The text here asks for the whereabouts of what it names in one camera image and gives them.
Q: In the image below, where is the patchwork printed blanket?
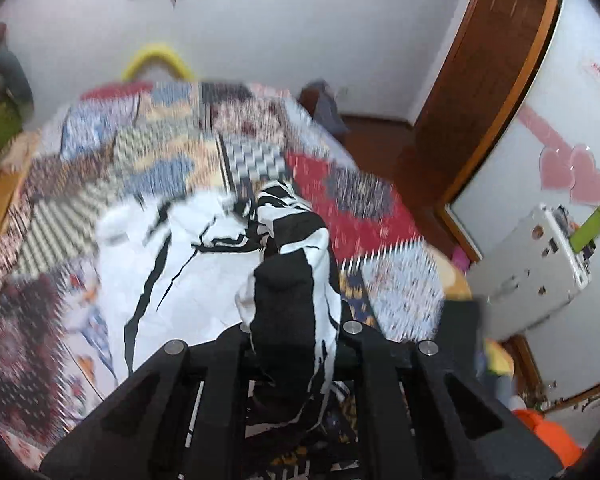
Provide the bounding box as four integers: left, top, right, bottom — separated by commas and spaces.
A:
0, 80, 473, 480

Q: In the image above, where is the orange round object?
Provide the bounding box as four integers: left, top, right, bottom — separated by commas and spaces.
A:
511, 407, 583, 468

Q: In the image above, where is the brown wooden door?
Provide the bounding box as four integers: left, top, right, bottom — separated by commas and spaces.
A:
414, 0, 567, 221

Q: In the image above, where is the yellow foam arch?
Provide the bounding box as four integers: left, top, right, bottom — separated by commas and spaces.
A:
121, 43, 197, 82

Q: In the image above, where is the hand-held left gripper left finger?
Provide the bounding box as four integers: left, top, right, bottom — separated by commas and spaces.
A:
39, 326, 262, 480

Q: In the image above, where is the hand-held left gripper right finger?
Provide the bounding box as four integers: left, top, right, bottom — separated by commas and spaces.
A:
331, 320, 567, 480

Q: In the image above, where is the grey bag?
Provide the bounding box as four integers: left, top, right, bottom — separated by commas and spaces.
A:
300, 80, 350, 134

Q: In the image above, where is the black and white patterned shirt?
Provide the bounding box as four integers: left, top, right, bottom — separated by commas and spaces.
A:
96, 179, 343, 448

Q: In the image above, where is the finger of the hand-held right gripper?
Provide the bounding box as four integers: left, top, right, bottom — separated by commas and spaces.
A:
441, 299, 486, 361

